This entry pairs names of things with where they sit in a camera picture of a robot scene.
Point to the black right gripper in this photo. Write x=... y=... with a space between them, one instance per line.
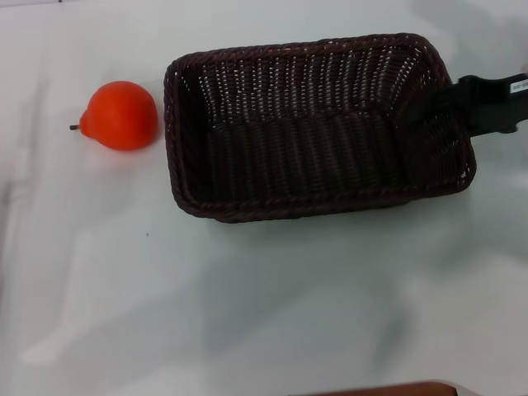
x=491 y=103

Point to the dark brown woven basket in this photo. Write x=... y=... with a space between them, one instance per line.
x=297 y=165

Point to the orange plastic pear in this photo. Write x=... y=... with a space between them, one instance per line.
x=123 y=115

